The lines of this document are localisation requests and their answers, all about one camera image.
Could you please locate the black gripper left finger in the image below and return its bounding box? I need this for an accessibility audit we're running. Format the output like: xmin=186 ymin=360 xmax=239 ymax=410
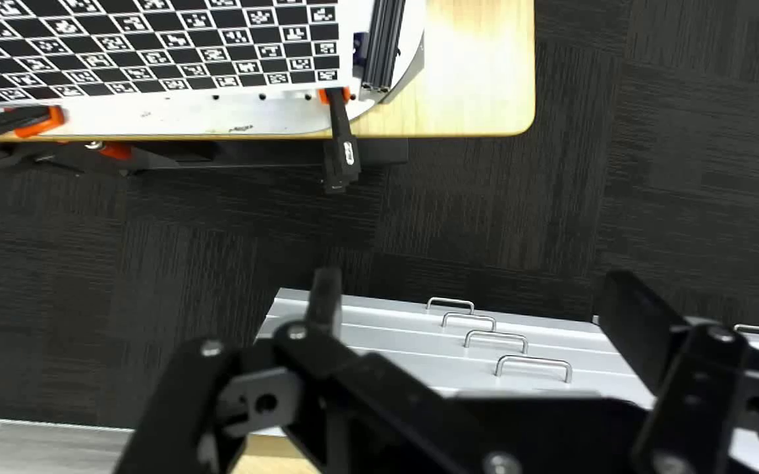
xmin=113 ymin=266 xmax=454 ymax=474

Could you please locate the black aluminium extrusion post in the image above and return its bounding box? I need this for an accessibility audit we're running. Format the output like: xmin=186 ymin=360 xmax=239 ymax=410
xmin=352 ymin=0 xmax=405 ymax=91

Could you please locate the checkered calibration board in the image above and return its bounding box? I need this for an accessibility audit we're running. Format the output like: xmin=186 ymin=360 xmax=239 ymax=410
xmin=0 ymin=0 xmax=351 ymax=102

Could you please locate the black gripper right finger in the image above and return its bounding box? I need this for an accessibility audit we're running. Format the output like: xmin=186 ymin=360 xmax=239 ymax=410
xmin=596 ymin=271 xmax=759 ymax=474

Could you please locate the black orange bar clamp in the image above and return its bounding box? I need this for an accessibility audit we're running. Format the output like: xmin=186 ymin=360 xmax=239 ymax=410
xmin=322 ymin=87 xmax=360 ymax=191

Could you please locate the light wooden side table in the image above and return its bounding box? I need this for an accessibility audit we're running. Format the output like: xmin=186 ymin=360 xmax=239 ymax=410
xmin=0 ymin=0 xmax=540 ymax=144

